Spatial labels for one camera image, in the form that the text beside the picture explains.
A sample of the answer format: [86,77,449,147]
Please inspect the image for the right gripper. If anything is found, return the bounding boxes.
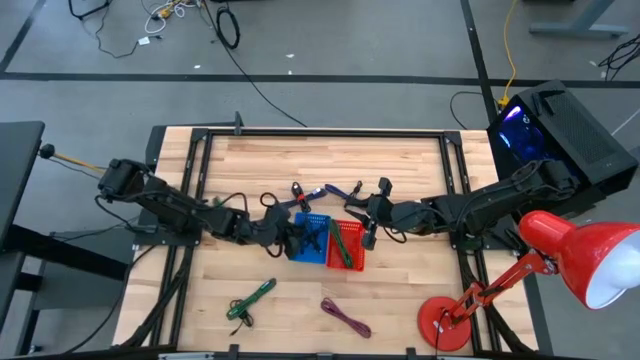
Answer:
[343,178,431,250]

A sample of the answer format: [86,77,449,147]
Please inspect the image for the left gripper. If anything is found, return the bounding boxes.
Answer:
[244,203,321,261]

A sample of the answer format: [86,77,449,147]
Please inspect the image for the red plastic basket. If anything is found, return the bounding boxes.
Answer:
[325,218,367,274]

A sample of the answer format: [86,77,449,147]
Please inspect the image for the blue plastic basket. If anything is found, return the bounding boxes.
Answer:
[288,211,332,265]

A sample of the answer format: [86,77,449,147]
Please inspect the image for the dark blue braided cable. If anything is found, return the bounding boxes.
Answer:
[323,183,352,202]

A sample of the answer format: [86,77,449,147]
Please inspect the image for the green braided cable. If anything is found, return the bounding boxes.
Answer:
[225,277,278,322]
[327,218,355,269]

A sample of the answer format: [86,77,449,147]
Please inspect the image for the black cable with red strap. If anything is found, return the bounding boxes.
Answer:
[290,181,312,214]

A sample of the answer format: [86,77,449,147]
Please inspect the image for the pink braided cable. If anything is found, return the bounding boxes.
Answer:
[319,297,374,340]

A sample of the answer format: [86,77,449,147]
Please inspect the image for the red desk lamp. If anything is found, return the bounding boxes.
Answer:
[417,209,640,353]

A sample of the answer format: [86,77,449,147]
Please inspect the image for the black computer tower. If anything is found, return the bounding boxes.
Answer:
[486,79,640,216]

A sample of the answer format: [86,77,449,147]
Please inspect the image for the black knob yellow stick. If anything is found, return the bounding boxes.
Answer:
[38,143,107,174]

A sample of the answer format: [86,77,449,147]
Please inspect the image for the grey desk leg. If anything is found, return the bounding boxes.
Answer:
[522,0,631,39]

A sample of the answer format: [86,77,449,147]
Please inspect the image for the black desk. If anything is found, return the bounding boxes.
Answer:
[0,120,129,357]

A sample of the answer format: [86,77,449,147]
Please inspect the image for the black table frame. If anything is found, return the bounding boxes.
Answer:
[112,110,541,360]

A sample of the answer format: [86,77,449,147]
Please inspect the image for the thin black cable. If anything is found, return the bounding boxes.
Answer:
[228,299,256,337]

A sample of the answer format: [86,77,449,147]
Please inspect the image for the black coiled floor cable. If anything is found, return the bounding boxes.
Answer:
[202,0,309,129]

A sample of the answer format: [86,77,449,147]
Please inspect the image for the yellow floor cable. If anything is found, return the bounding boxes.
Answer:
[499,0,522,104]

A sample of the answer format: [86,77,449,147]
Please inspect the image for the white cable bundle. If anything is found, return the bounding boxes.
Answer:
[143,0,201,36]

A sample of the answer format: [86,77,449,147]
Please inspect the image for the black floor cable bundle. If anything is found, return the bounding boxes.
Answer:
[597,33,640,81]

